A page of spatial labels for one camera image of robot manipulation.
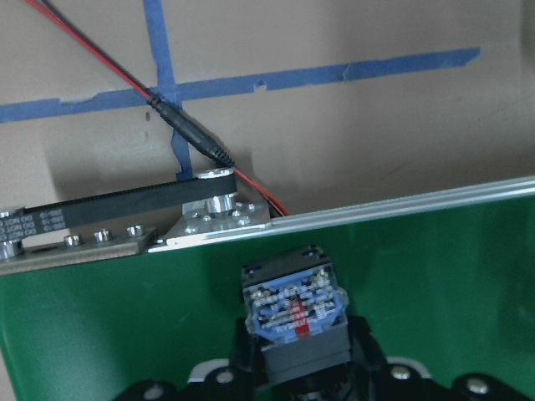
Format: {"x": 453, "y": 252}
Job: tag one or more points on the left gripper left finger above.
{"x": 232, "y": 378}

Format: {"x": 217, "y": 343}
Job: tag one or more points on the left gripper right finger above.
{"x": 374, "y": 376}

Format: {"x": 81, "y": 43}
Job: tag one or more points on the yellow push button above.
{"x": 297, "y": 311}

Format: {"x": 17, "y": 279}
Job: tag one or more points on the green conveyor belt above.
{"x": 192, "y": 291}

